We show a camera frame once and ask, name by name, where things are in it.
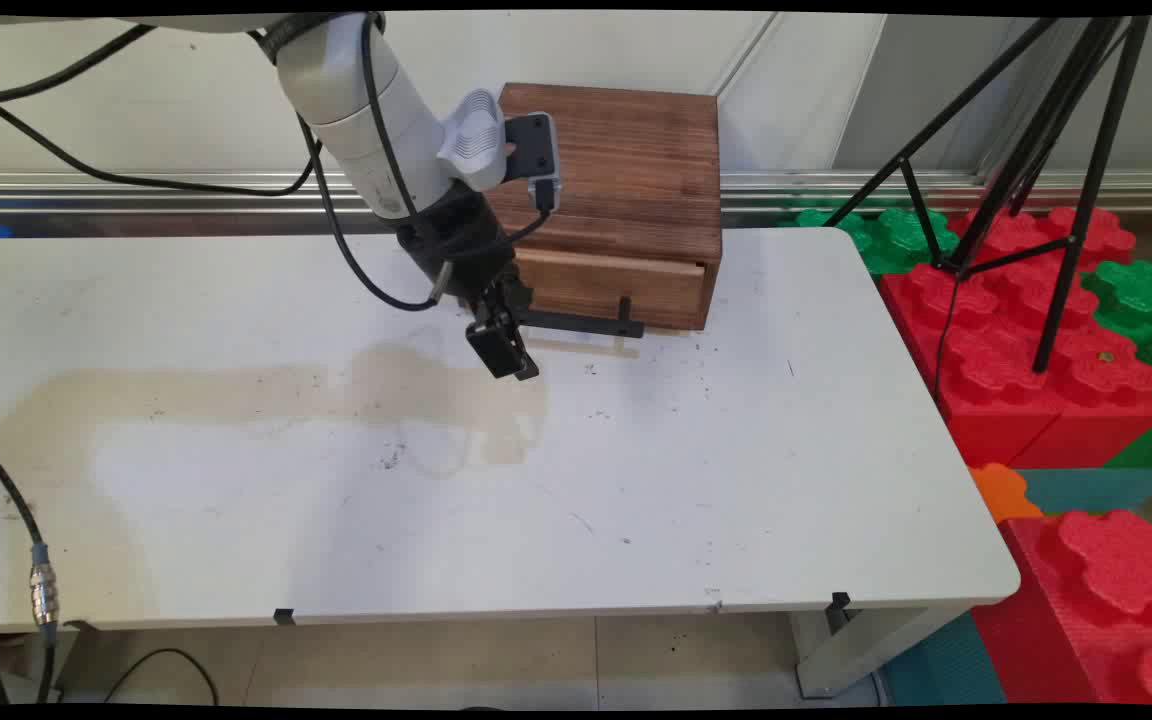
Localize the black camera cable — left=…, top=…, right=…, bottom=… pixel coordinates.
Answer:
left=0, top=80, right=557, bottom=313

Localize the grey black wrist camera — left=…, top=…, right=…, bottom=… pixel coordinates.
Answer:
left=504, top=112, right=564, bottom=214

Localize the green foam block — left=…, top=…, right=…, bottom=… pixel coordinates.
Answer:
left=779, top=205, right=963, bottom=277
left=1080, top=258, right=1152, bottom=470

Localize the white table leg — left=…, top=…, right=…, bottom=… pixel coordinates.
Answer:
left=790, top=603, right=974, bottom=700

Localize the orange foam block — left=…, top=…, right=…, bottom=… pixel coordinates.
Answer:
left=968, top=463, right=1046, bottom=525

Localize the black bar drawer handle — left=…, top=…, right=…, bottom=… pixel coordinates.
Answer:
left=516, top=297, right=646, bottom=342

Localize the teal foam block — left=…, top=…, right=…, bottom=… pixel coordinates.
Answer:
left=1016, top=467, right=1152, bottom=517
left=880, top=611, right=1008, bottom=707

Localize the thin black floor cable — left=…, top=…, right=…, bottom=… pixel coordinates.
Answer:
left=101, top=647, right=221, bottom=706

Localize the wooden drawer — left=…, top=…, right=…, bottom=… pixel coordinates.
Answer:
left=514, top=249, right=709, bottom=332

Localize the aluminium wall rail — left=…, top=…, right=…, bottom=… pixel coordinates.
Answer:
left=0, top=170, right=1152, bottom=217

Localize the red foam block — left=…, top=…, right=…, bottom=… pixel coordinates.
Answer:
left=880, top=205, right=1152, bottom=470
left=971, top=509, right=1152, bottom=707

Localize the black cable with metal connector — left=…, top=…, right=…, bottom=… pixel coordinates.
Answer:
left=0, top=428, right=63, bottom=703

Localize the thin black tripod cable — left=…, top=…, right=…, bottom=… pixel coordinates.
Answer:
left=933, top=272, right=961, bottom=401

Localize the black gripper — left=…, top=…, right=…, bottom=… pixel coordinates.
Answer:
left=398, top=183, right=541, bottom=383

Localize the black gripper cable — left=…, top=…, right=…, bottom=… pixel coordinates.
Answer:
left=0, top=12, right=427, bottom=226

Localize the black tripod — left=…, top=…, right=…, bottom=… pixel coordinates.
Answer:
left=824, top=15, right=1152, bottom=377

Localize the brown wooden drawer cabinet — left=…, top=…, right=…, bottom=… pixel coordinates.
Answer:
left=484, top=83, right=724, bottom=332

